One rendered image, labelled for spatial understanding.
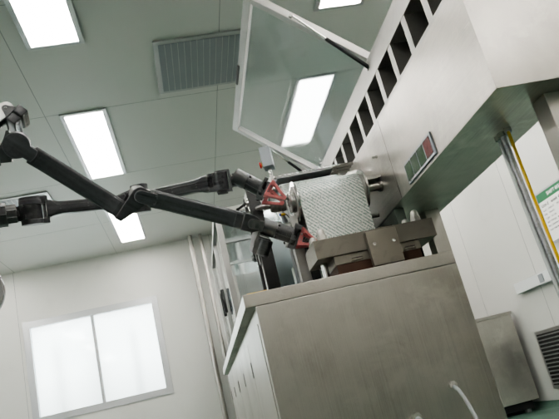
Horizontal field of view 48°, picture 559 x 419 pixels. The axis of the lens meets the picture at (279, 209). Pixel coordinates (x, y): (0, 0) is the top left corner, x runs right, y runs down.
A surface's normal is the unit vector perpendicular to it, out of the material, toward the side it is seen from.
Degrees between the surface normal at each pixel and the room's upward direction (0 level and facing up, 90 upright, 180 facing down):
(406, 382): 90
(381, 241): 90
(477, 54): 90
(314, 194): 90
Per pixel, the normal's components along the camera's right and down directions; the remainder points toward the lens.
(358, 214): 0.11, -0.33
